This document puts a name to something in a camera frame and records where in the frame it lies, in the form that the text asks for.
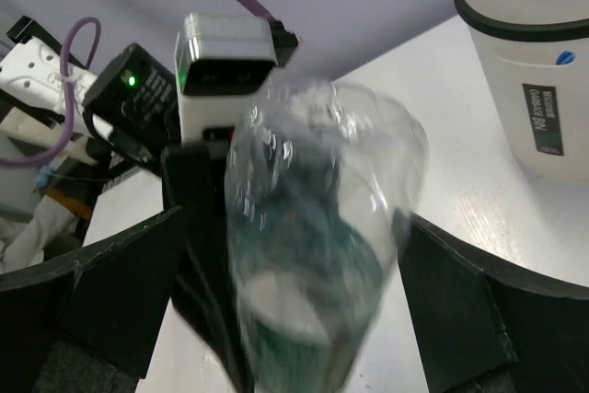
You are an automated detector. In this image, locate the white bin with black rim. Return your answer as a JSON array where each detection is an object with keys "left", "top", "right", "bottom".
[{"left": 454, "top": 0, "right": 588, "bottom": 181}]

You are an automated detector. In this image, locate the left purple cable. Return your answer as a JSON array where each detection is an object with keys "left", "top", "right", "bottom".
[{"left": 0, "top": 0, "right": 298, "bottom": 168}]

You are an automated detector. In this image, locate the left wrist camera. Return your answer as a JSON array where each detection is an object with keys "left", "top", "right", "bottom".
[{"left": 175, "top": 13, "right": 277, "bottom": 144}]

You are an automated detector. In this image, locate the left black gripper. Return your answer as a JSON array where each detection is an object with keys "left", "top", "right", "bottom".
[{"left": 161, "top": 126, "right": 248, "bottom": 392}]

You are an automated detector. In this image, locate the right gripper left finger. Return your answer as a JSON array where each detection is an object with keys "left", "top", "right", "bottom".
[{"left": 1, "top": 209, "right": 184, "bottom": 392}]

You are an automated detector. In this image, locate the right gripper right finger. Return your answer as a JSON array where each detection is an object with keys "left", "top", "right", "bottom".
[{"left": 399, "top": 215, "right": 588, "bottom": 392}]

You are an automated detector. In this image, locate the green label clear bottle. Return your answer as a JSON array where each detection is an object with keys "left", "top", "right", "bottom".
[{"left": 225, "top": 80, "right": 428, "bottom": 392}]

